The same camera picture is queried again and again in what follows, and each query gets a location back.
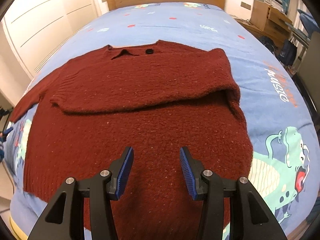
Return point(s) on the dark red knit sweater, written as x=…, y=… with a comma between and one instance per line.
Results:
x=150, y=105

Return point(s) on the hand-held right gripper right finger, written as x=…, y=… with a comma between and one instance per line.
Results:
x=188, y=175

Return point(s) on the blue dinosaur print bed sheet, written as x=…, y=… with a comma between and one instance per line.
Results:
x=175, y=25

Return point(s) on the dark bag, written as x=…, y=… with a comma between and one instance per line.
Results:
x=287, y=52

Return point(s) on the grey chair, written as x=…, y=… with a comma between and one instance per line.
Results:
x=312, y=62

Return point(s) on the blue quilt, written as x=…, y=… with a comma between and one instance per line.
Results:
x=306, y=20

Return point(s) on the wooden desk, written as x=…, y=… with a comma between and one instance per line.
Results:
x=261, y=17

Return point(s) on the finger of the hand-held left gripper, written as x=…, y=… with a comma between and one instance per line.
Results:
x=9, y=130

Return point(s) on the wooden nightstand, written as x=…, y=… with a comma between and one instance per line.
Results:
x=246, y=26

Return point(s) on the white wardrobe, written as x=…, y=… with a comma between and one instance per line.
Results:
x=50, y=17

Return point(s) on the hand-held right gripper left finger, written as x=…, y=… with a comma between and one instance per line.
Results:
x=123, y=175

